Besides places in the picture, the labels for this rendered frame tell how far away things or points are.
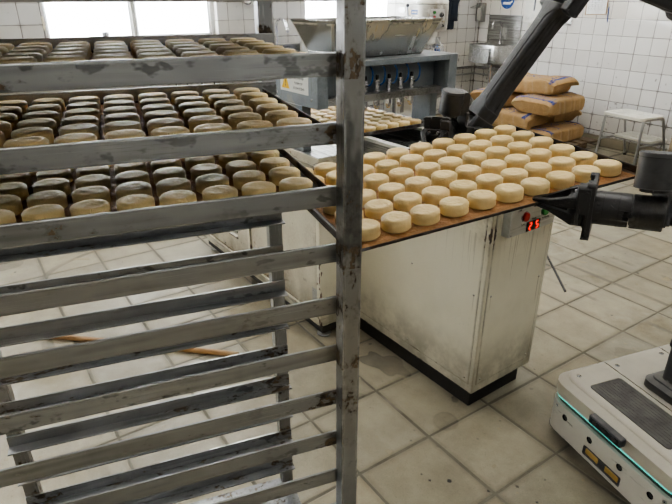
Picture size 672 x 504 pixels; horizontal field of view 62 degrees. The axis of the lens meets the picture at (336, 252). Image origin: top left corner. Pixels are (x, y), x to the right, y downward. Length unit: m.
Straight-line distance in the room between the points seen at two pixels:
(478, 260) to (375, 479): 0.78
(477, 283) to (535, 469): 0.63
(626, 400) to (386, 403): 0.81
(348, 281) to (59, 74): 0.46
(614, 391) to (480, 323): 0.46
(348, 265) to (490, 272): 1.13
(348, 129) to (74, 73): 0.33
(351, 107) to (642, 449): 1.41
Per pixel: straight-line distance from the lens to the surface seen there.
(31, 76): 0.72
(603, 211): 1.01
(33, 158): 0.74
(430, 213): 0.94
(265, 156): 0.99
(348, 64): 0.74
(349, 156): 0.76
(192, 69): 0.72
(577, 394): 2.01
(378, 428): 2.10
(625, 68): 6.26
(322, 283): 2.36
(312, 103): 2.14
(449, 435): 2.10
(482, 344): 2.05
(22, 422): 0.91
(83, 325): 1.30
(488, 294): 1.95
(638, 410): 1.98
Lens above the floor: 1.40
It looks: 25 degrees down
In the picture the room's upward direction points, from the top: straight up
